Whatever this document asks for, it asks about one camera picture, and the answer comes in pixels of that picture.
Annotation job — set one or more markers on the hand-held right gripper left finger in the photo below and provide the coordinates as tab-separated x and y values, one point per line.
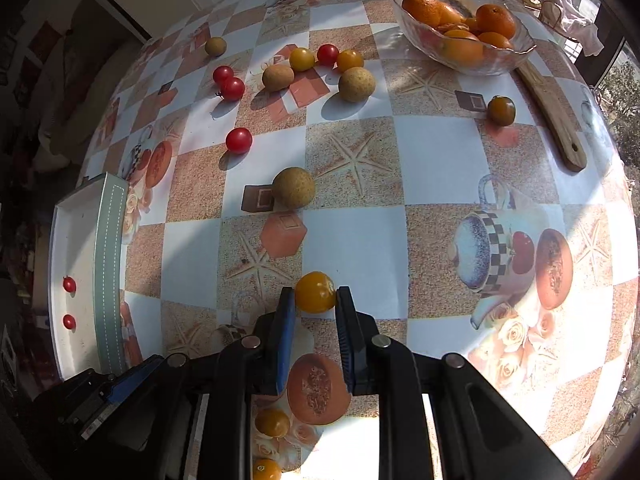
286	345

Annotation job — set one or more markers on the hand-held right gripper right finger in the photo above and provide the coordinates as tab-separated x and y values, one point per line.
345	345

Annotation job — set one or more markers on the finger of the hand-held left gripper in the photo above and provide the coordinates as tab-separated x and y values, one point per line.
131	384

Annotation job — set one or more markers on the yellow cherry tomato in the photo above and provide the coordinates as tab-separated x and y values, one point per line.
349	60
266	470
302	59
315	292
272	422

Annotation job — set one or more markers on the red cherry tomato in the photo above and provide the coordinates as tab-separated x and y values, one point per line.
69	321
232	89
238	140
327	54
69	285
222	73

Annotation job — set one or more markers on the white tray with grey rim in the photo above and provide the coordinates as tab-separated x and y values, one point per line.
112	260

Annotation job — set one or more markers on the brown potato centre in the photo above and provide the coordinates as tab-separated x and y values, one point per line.
293	187

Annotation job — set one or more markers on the checkered printed tablecloth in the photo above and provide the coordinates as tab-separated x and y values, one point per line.
430	160

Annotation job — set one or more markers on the large potato upper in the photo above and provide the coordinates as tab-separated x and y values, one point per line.
356	84

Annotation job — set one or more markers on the small potato upper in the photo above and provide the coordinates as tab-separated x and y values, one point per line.
277	77

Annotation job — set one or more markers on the dark green-orange tomato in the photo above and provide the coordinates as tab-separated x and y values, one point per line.
501	110

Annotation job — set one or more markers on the small brown longan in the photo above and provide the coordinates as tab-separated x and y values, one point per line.
215	46

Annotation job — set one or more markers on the wooden cutting board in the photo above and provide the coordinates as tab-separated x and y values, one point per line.
550	115

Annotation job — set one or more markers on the orange mandarin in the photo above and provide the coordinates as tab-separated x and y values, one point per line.
450	26
497	41
462	50
422	6
496	20

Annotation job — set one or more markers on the clear glass bowl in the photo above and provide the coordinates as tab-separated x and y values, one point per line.
500	62

